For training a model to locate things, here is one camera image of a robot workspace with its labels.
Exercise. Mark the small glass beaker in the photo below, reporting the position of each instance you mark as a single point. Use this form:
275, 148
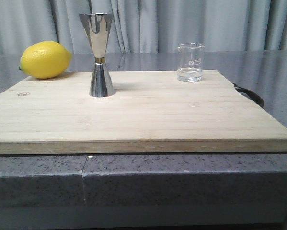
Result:
190, 68

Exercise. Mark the steel double jigger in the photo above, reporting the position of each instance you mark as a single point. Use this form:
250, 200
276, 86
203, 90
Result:
97, 28

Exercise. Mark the yellow lemon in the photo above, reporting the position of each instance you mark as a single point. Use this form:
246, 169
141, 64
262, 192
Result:
44, 60

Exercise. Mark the wooden cutting board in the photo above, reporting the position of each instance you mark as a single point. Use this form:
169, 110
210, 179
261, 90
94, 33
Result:
150, 112

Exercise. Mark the grey curtain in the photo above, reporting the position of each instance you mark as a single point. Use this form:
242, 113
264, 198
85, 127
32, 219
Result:
147, 26

